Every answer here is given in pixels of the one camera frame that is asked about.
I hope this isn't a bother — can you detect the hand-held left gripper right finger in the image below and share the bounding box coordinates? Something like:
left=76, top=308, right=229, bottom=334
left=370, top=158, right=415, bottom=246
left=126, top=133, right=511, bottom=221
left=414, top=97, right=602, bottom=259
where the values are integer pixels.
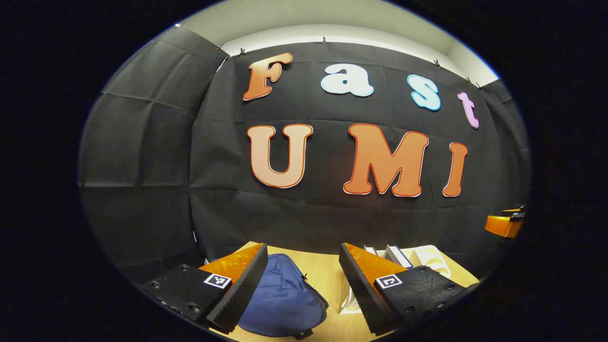
left=338, top=242, right=480, bottom=336

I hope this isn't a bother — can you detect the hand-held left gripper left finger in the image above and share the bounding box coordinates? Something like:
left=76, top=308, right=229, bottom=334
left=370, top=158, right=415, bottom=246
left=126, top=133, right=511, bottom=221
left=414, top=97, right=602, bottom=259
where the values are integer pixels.
left=139, top=242, right=270, bottom=334

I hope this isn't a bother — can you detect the blue schoolbag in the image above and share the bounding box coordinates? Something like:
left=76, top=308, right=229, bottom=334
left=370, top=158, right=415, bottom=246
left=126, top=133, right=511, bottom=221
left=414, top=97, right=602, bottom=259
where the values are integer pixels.
left=237, top=253, right=329, bottom=339

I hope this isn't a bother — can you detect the blue cover book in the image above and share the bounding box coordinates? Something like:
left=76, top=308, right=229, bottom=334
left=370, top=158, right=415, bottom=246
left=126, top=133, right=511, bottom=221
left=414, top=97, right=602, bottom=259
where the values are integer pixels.
left=382, top=244, right=414, bottom=269

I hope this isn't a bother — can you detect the cream bookshelf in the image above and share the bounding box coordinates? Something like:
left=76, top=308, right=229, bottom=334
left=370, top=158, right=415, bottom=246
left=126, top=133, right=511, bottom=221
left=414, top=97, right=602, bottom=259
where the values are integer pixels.
left=338, top=244, right=452, bottom=315

